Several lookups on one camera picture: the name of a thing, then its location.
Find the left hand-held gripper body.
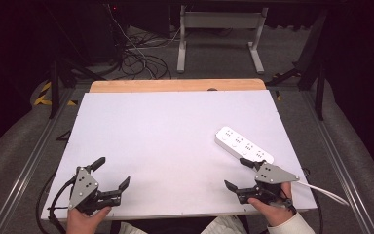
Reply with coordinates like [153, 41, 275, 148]
[67, 166, 123, 216]

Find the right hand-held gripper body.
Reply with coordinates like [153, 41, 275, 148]
[236, 162, 301, 206]

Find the white power strip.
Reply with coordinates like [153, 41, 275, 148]
[214, 125, 275, 165]

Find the person's left hand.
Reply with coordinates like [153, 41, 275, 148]
[65, 206, 113, 234]

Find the person's right hand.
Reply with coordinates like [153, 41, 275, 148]
[247, 181, 295, 228]

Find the person's white clothing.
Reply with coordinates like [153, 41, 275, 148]
[119, 214, 248, 234]

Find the yellow black hazard tape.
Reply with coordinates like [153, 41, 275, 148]
[33, 80, 79, 107]

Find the black metal stand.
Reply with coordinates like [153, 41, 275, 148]
[48, 58, 107, 120]
[265, 9, 328, 122]

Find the wooden board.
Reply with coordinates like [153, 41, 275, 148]
[89, 78, 268, 94]

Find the black computer case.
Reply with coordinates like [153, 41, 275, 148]
[76, 2, 129, 64]

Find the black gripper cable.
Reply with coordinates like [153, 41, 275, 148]
[34, 175, 78, 234]
[301, 167, 324, 234]

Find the white power strip cable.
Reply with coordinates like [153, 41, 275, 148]
[295, 180, 351, 207]

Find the aluminium rail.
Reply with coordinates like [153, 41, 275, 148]
[0, 88, 76, 234]
[299, 90, 374, 234]

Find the tangle of black floor cables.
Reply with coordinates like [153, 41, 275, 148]
[119, 30, 173, 81]

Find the thin white floor cable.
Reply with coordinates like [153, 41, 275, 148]
[106, 3, 157, 80]

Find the white metal table frame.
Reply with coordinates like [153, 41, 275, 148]
[175, 4, 270, 75]

